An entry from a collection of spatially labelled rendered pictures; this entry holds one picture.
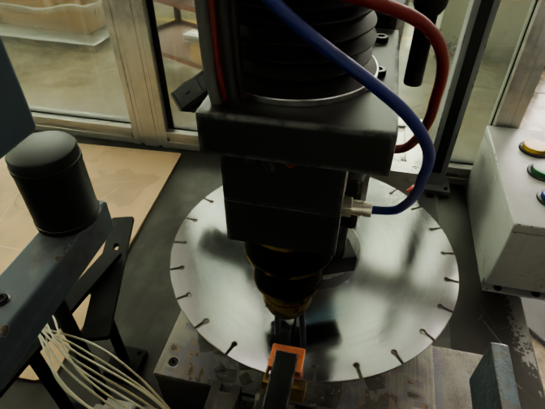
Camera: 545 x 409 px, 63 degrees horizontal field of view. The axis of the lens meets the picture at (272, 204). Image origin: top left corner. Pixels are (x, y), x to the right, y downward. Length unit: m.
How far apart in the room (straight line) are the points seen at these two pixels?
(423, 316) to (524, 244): 0.30
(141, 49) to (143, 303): 0.51
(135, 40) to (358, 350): 0.75
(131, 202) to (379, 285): 0.58
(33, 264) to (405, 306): 0.35
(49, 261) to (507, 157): 0.71
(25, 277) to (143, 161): 0.65
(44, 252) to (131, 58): 0.64
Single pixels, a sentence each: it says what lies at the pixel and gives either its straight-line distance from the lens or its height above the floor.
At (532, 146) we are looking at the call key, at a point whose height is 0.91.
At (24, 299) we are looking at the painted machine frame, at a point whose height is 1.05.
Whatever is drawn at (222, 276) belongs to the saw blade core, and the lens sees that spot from 0.50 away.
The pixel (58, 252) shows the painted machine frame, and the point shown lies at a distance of 0.43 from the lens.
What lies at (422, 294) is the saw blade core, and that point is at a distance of 0.50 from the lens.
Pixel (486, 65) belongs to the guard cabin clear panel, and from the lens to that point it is 0.91.
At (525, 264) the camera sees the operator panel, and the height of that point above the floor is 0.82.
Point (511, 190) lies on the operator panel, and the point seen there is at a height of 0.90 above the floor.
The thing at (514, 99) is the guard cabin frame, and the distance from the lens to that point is 0.93.
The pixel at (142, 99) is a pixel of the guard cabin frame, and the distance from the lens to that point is 1.04.
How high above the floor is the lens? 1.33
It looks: 41 degrees down
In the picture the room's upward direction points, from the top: straight up
